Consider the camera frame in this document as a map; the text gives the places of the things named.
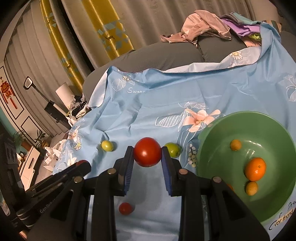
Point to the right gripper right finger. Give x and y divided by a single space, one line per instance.
228 217

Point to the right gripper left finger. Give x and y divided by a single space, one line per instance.
66 218

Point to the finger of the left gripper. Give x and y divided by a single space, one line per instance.
61 177

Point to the small red cherry tomato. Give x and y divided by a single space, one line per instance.
125 208

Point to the small yellow-green fruit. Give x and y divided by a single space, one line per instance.
107 146

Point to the large red tomato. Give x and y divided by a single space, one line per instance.
147 152

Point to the yellow kumquat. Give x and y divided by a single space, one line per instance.
235 145
251 188

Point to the small orange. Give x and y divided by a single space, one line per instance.
255 169

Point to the large green fruit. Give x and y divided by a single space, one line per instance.
173 149

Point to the white cabinet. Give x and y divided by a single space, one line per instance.
30 168

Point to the potted plant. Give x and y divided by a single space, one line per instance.
40 140

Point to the stick vacuum cleaner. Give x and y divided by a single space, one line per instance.
57 113

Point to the green plastic bowl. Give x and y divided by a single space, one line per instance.
255 155

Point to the white paper roll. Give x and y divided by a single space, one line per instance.
65 94

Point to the blue floral cloth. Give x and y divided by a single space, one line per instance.
124 123

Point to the red chinese knot decoration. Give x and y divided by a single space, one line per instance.
7 93

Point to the yellow patterned curtain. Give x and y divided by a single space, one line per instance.
85 35

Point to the grey sofa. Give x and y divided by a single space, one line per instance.
174 72

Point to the pink clothes pile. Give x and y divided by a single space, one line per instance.
200 23

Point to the purple clothes pile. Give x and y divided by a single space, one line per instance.
247 30

